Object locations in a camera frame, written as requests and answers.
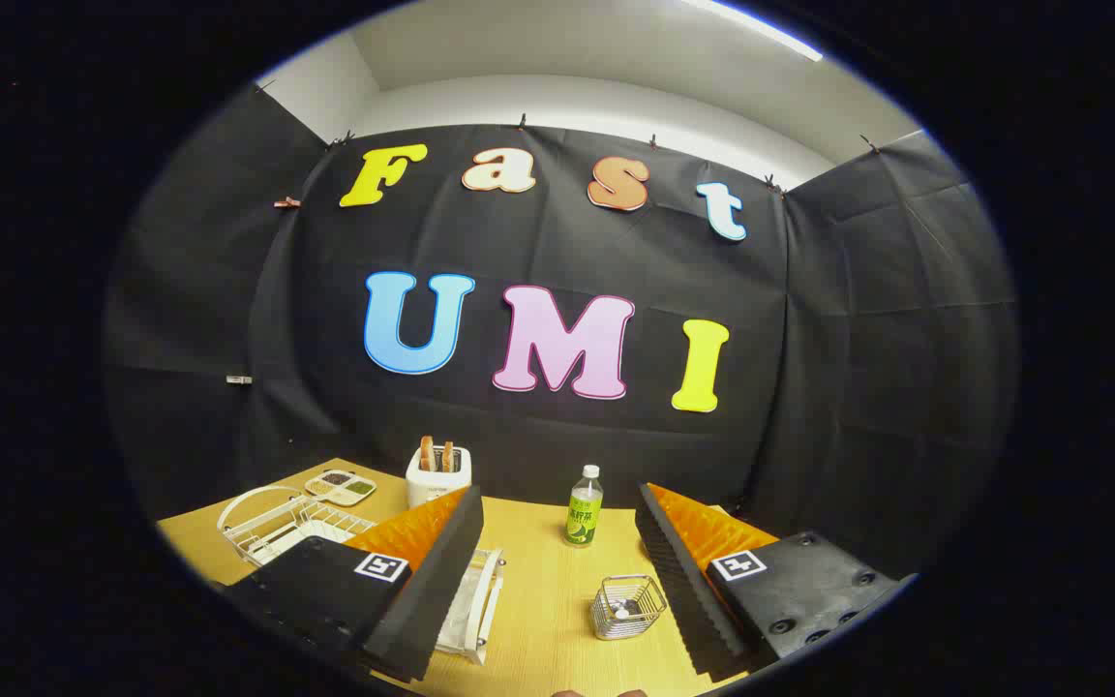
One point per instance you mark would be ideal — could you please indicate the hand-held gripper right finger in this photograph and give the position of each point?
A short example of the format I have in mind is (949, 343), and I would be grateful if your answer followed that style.
(688, 590)

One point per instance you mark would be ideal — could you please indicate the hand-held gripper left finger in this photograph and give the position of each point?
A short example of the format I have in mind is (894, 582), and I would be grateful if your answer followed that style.
(441, 590)

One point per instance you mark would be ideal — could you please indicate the white toaster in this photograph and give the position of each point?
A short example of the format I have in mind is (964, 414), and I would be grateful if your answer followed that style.
(432, 489)

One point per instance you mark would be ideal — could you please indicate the green tea bottle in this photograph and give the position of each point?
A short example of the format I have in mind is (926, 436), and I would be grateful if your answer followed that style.
(583, 513)

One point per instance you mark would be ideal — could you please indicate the toast slice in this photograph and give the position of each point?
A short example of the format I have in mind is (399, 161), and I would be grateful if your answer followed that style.
(447, 457)
(427, 453)

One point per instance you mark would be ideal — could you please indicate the divided snack tray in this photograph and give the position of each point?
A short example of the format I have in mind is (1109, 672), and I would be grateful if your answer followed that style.
(340, 487)

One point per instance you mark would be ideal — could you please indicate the black backdrop cloth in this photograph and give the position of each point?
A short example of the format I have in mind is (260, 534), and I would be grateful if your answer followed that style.
(557, 242)

